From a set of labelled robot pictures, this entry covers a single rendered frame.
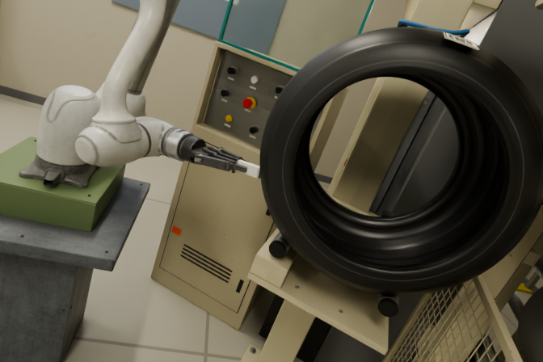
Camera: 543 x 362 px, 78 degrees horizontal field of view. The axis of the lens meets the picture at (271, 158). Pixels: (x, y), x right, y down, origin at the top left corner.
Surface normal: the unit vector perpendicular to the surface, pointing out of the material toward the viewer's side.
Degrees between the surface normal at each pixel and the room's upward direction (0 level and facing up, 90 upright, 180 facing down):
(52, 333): 90
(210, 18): 90
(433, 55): 77
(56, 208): 90
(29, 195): 90
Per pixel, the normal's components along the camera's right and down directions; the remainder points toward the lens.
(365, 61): -0.27, 0.03
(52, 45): 0.13, 0.37
